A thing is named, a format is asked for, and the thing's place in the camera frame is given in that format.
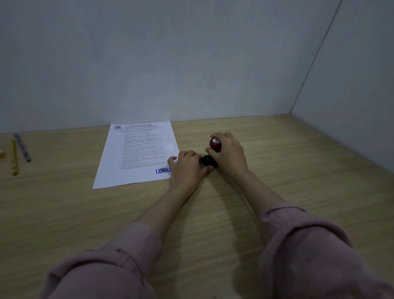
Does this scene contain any person's left hand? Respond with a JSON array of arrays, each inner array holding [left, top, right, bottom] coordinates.
[[167, 150, 215, 194]]

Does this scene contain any person's right hand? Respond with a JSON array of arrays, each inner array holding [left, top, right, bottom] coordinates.
[[205, 132, 249, 180]]

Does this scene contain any red knob black rubber stamp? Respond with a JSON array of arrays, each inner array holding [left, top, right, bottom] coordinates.
[[202, 137, 223, 169]]

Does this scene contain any white printed paper sheet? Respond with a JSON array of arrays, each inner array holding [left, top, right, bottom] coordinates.
[[93, 121, 180, 190]]

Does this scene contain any person's right forearm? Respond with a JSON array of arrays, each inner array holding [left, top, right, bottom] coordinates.
[[235, 171, 394, 299]]

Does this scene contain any person's left forearm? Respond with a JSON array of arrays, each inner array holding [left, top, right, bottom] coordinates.
[[39, 186, 198, 299]]

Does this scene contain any blue grey pencil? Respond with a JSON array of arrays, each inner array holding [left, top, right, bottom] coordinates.
[[14, 133, 32, 163]]

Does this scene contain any yellow pencil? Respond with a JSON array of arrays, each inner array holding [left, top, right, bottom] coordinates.
[[11, 139, 18, 176]]

